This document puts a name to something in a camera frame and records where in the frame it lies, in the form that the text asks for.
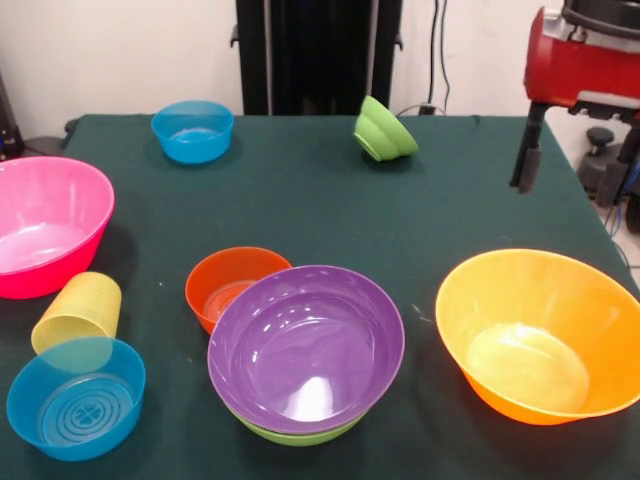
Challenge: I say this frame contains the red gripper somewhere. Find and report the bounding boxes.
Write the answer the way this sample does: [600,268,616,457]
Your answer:
[509,7,640,207]

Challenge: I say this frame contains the orange plastic bowl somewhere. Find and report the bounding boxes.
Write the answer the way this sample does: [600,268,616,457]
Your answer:
[434,248,640,427]

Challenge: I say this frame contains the small green plastic bowl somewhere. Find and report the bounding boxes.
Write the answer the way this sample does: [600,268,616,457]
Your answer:
[353,94,420,163]

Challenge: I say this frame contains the purple plastic bowl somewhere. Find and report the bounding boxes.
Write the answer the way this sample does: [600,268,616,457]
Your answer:
[206,264,406,435]

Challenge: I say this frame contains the black stand base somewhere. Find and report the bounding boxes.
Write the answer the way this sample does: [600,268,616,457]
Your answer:
[578,126,640,201]
[0,74,69,164]

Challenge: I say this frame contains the dark green table cloth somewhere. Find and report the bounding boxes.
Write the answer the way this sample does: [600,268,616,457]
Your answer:
[0,113,640,480]

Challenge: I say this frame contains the red plastic bowl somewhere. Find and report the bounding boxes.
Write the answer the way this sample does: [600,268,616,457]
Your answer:
[184,245,294,335]

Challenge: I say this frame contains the large green plastic bowl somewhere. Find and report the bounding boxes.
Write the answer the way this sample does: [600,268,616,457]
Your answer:
[224,399,366,448]

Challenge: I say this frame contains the blue plastic bowl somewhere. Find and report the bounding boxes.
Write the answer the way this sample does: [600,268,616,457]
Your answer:
[5,335,147,462]
[150,99,236,165]

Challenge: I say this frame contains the yellow plastic cup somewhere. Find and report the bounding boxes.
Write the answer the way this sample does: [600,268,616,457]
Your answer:
[30,271,123,374]

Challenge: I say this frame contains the black wall cable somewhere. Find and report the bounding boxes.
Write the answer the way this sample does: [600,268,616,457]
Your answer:
[427,0,454,114]

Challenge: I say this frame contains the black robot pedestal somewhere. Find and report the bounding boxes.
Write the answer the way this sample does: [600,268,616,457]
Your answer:
[230,0,404,117]

